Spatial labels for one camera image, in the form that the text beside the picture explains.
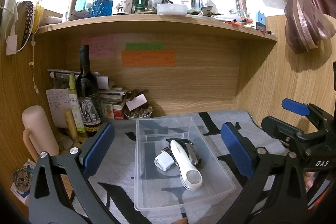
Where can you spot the clear plastic storage bin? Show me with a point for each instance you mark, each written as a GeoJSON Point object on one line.
{"type": "Point", "coordinates": [175, 168]}

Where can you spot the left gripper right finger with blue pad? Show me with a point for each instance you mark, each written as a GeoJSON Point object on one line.
{"type": "Point", "coordinates": [240, 148]}

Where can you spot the green sticky note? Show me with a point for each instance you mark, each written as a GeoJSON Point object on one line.
{"type": "Point", "coordinates": [144, 46]}

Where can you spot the white fabric shaver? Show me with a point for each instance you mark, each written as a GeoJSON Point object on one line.
{"type": "Point", "coordinates": [190, 177]}

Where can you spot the blue glass bottle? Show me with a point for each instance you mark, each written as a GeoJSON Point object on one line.
{"type": "Point", "coordinates": [101, 8]}

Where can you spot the white illustrated mug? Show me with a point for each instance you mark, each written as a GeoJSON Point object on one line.
{"type": "Point", "coordinates": [121, 7]}

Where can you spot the dark wine bottle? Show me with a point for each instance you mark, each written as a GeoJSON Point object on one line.
{"type": "Point", "coordinates": [88, 95]}

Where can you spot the grey rug with black letters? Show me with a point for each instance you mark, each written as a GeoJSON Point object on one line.
{"type": "Point", "coordinates": [114, 180]}

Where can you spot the wooden shelf board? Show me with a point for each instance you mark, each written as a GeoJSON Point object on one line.
{"type": "Point", "coordinates": [154, 24]}

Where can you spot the clear lidded plastic box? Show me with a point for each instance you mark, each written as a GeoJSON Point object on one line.
{"type": "Point", "coordinates": [171, 9]}

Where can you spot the white handwritten note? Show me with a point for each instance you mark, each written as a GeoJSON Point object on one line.
{"type": "Point", "coordinates": [58, 101]}

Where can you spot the green tube bottle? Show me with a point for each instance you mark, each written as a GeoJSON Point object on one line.
{"type": "Point", "coordinates": [76, 112]}

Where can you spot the orange sticky note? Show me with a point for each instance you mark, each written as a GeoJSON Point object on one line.
{"type": "Point", "coordinates": [148, 58]}

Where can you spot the person's hand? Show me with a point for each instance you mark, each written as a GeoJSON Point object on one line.
{"type": "Point", "coordinates": [309, 178]}

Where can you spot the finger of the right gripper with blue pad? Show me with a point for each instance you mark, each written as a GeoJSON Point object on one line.
{"type": "Point", "coordinates": [280, 130]}
{"type": "Point", "coordinates": [295, 107]}

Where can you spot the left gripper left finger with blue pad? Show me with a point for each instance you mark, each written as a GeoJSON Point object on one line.
{"type": "Point", "coordinates": [94, 150]}

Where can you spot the white charger cube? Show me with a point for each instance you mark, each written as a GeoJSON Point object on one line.
{"type": "Point", "coordinates": [163, 161]}

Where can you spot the white bowl of shells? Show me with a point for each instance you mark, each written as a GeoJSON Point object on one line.
{"type": "Point", "coordinates": [143, 112]}

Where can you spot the pink sticky note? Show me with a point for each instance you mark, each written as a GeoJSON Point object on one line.
{"type": "Point", "coordinates": [100, 47]}

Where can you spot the small white paper box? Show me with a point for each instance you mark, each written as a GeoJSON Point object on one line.
{"type": "Point", "coordinates": [136, 102]}

